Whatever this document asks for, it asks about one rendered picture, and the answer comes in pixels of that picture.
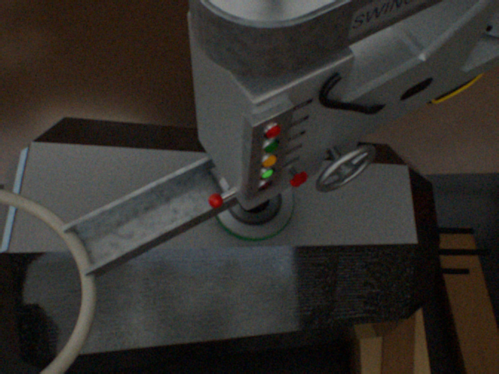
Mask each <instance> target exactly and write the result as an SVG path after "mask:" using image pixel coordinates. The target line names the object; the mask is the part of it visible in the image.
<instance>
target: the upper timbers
mask: <svg viewBox="0 0 499 374"><path fill-rule="evenodd" d="M382 346H383V336H379V337H372V338H361V340H354V354H355V368H356V374H381V369H382ZM414 350H415V352H414V372H413V374H430V369H429V364H428V353H427V347H426V341H425V330H424V324H423V313H422V308H420V309H419V310H418V311H416V314H415V333H414Z"/></svg>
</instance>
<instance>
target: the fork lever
mask: <svg viewBox="0 0 499 374"><path fill-rule="evenodd" d="M214 167H217V166H216V165H215V164H214V163H213V161H212V160H211V158H210V157H209V155H208V156H206V157H205V158H203V159H202V160H199V161H197V162H196V163H192V164H190V165H188V166H186V167H184V168H182V169H180V170H178V171H176V172H173V173H171V174H169V175H167V176H165V177H163V178H162V179H160V180H158V181H156V182H154V183H151V184H149V185H147V186H145V187H143V188H141V189H138V190H136V191H134V192H132V193H130V194H127V195H126V196H124V197H121V199H119V200H117V201H115V202H113V203H109V204H108V205H106V206H103V207H102V208H100V209H97V210H96V211H93V212H91V213H89V214H87V215H84V216H82V217H80V218H79V219H78V220H75V221H73V222H71V223H69V224H67V225H65V226H63V227H62V230H63V232H64V233H65V234H66V233H68V232H76V233H77V234H78V236H79V237H80V240H81V241H82V243H83V244H84V246H85V248H86V249H87V251H88V254H89V256H90V258H91V262H92V266H89V267H88V268H86V269H83V272H84V274H85V276H88V275H92V274H95V275H96V277H99V276H100V275H103V274H105V273H106V272H109V271H111V270H112V269H115V268H117V267H118V266H121V265H123V264H124V263H127V262H129V261H130V260H131V259H132V258H135V257H137V256H139V255H141V254H143V253H145V252H147V251H148V250H150V249H153V248H155V247H157V246H159V245H161V244H163V243H165V242H166V241H168V240H169V239H171V238H173V237H176V236H178V235H179V234H182V233H184V232H185V231H187V230H189V229H191V228H193V227H196V226H198V225H200V224H202V223H203V222H205V221H207V220H209V219H210V218H211V217H214V216H216V215H218V214H220V213H222V212H223V211H226V210H227V209H230V208H232V207H233V206H236V205H238V204H240V203H239V201H238V199H237V197H235V195H232V196H230V197H228V199H226V200H224V203H223V205H222V206H221V207H220V208H216V209H215V208H212V207H211V206H210V205H209V203H208V199H209V196H210V195H211V194H213V193H219V194H223V193H224V192H225V191H224V190H223V188H222V187H221V185H220V183H219V182H218V180H217V179H216V177H215V176H214V174H213V173H212V171H211V170H210V169H212V168H214Z"/></svg>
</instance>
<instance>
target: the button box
mask: <svg viewBox="0 0 499 374"><path fill-rule="evenodd" d="M293 109H294V105H293V103H292V102H291V101H290V100H289V99H287V100H285V101H283V102H281V103H279V104H277V105H274V106H273V107H271V108H268V109H267V110H265V111H262V112H261V113H258V114H252V113H250V112H249V113H247V114H245V116H244V138H243V154H242V171H241V193H242V194H243V196H244V199H245V200H246V201H247V202H248V201H250V200H251V199H253V198H254V197H256V196H258V195H260V194H263V193H264V192H266V191H268V190H270V189H272V188H273V187H275V186H278V185H280V184H281V176H282V171H283V167H284V160H285V154H286V150H287V143H288V139H289V134H290V126H291V122H292V118H293ZM275 123H281V124H282V129H281V132H280V133H279V134H277V135H276V137H273V138H268V139H266V138H264V132H265V130H266V129H267V128H269V127H270V126H271V125H273V124H275ZM271 140H280V143H279V145H278V147H277V149H276V150H274V151H273V152H271V153H263V152H262V148H263V147H264V146H265V145H266V144H267V143H268V142H269V141H271ZM269 154H277V158H276V160H275V162H274V163H273V164H272V165H271V166H269V167H274V168H275V171H274V172H273V173H272V174H271V175H270V176H269V177H268V178H267V179H265V180H260V179H259V175H260V174H261V172H262V171H264V170H265V169H267V168H269V167H261V161H262V160H263V159H264V158H266V157H267V155H269ZM266 180H273V184H272V185H271V186H270V187H269V188H267V189H265V190H263V191H259V190H258V187H259V186H260V185H261V184H262V183H263V182H265V181H266Z"/></svg>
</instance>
